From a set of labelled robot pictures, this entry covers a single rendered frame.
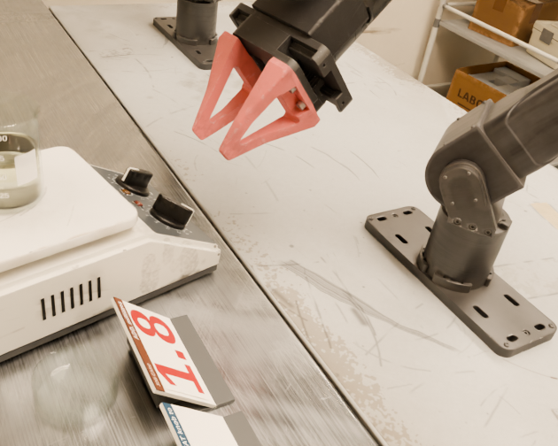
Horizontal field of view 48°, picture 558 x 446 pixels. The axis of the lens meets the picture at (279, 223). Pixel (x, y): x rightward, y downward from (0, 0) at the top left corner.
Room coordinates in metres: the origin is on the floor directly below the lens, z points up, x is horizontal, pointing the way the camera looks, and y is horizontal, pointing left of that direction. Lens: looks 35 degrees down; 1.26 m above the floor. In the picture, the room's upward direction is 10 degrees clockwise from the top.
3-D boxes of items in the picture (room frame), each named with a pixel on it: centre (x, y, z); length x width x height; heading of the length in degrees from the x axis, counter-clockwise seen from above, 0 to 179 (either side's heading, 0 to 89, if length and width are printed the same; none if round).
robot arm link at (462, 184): (0.47, -0.16, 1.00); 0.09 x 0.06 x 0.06; 161
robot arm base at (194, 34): (0.96, 0.18, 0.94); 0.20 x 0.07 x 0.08; 36
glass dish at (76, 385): (0.27, 0.12, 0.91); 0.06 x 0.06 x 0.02
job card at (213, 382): (0.30, 0.06, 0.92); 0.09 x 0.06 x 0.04; 35
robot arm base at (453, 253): (0.47, -0.17, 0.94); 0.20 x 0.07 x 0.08; 36
